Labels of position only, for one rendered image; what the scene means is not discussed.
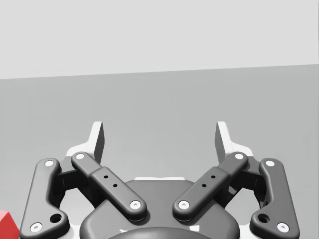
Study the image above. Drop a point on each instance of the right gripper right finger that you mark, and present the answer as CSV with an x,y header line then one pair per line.
x,y
211,181

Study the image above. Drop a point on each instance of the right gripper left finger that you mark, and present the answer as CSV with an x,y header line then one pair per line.
x,y
107,181

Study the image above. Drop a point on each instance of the red cube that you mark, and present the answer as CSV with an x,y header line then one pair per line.
x,y
7,225

